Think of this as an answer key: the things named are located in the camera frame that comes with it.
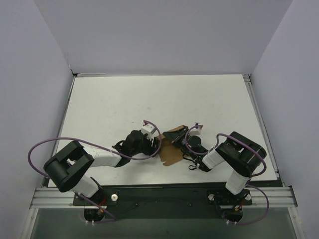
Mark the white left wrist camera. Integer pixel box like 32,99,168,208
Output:
141,123,156,139

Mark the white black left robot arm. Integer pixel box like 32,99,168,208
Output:
43,129,160,205

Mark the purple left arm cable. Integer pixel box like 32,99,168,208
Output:
27,120,162,178

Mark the brown paper box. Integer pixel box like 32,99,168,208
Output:
158,133,183,166

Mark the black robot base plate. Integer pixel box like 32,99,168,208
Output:
72,183,252,226

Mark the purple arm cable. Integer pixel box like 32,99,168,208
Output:
27,120,162,178
184,125,269,186

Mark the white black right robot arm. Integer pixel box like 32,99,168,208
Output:
163,124,267,195

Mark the aluminium table edge rail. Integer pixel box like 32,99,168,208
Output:
243,74,299,207

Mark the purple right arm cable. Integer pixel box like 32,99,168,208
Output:
184,125,269,186

